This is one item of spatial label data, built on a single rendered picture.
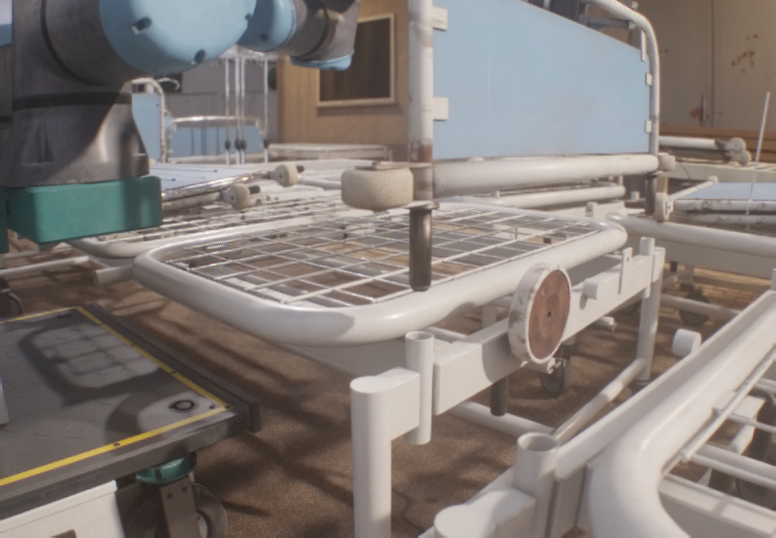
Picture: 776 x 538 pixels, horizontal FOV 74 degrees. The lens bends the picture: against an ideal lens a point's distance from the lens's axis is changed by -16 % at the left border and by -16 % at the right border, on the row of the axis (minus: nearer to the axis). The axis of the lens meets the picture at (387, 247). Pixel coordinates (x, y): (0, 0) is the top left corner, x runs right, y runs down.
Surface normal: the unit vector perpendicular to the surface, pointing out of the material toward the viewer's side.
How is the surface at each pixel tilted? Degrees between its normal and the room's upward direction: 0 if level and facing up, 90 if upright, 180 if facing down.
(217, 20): 95
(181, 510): 90
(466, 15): 90
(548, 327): 90
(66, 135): 70
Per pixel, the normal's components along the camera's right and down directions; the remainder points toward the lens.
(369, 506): -0.15, 0.19
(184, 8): 0.79, 0.20
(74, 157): 0.44, -0.17
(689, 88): -0.67, 0.15
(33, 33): -0.56, 0.37
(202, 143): 0.62, 0.15
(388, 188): 0.33, 0.18
